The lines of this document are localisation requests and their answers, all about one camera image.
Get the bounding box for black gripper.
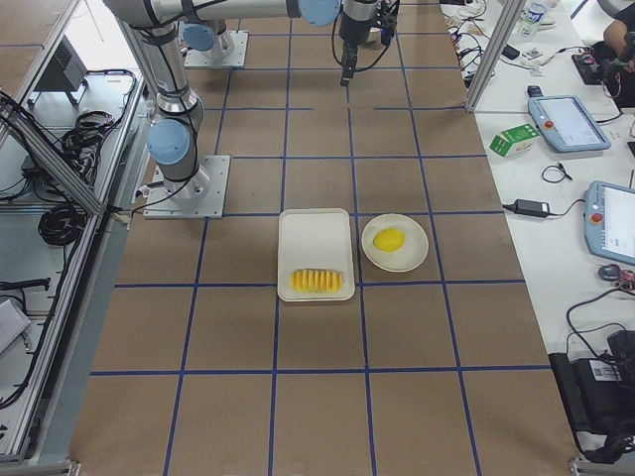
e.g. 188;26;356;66
338;0;397;87

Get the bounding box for yellow lemon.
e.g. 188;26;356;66
372;228;406;253

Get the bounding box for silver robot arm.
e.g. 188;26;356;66
181;20;234;59
106;1;400;218

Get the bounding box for black phone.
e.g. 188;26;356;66
501;45;520;60

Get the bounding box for plastic water bottle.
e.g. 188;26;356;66
518;0;548;43

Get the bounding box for green white carton box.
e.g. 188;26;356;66
489;123;540;158

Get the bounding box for cream rectangular tray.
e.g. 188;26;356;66
277;208;355;302

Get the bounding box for cream round plate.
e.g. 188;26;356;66
361;213;430;273

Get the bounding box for blue teach pendant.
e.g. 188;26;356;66
527;95;611;153
583;180;634;265

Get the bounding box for black power adapter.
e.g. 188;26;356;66
514;198;551;218

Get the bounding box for sliced yellow toy fruit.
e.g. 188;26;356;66
290;269;343;294

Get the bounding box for grey electronics box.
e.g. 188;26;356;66
34;36;87;106

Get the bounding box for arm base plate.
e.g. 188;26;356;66
183;30;249;69
142;156;230;219

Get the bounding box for aluminium frame post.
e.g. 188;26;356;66
464;0;524;112

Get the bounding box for black coiled cables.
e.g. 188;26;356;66
37;202;83;249

